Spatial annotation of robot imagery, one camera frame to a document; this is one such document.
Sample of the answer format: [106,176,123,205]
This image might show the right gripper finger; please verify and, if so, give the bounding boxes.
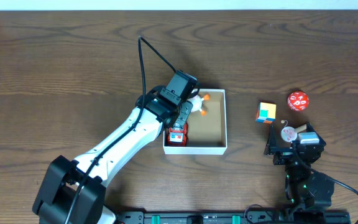
[305,121,323,138]
[266,124,277,149]

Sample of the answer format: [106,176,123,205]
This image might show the white duck toy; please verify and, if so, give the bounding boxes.
[188,94,210,116]

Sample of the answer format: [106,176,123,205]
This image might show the red toy car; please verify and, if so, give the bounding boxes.
[167,123,188,147]

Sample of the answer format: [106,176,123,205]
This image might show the colourful puzzle cube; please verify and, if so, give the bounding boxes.
[255,102,277,124]

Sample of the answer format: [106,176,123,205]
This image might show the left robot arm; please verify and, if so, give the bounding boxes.
[32,70,198,224]

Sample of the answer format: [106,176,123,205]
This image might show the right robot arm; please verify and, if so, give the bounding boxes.
[264,123,334,210]

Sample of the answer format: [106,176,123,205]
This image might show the red ball with letters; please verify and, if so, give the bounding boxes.
[287,91,310,111]

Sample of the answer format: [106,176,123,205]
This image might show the white cardboard box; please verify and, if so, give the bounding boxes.
[163,89,227,155]

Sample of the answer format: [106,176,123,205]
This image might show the right black cable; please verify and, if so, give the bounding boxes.
[292,149,358,224]

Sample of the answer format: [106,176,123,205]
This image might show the black cable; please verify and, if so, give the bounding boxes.
[292,149,358,224]
[63,35,177,224]

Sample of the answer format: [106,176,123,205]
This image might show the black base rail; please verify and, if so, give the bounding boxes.
[115,209,351,224]

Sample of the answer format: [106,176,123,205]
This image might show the left black cable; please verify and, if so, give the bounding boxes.
[63,35,177,224]

